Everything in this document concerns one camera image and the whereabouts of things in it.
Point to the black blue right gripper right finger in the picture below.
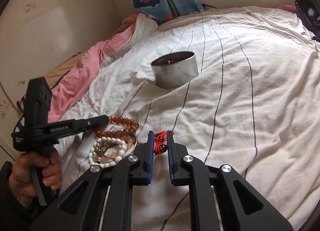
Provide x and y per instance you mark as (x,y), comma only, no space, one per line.
(220,198)

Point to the white striped bed sheet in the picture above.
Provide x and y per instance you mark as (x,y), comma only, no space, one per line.
(254,104)

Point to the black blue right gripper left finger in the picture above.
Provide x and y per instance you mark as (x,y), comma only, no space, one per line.
(101,198)

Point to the pink blanket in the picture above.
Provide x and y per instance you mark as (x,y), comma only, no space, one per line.
(75,84)

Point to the person's left hand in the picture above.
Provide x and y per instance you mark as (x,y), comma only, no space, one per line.
(20,181)

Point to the round silver metal tin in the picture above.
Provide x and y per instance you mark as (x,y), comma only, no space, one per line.
(175,69)

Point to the black jacket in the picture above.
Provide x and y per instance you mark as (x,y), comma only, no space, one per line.
(309,16)

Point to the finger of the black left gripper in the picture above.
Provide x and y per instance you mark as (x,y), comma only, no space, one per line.
(73,126)

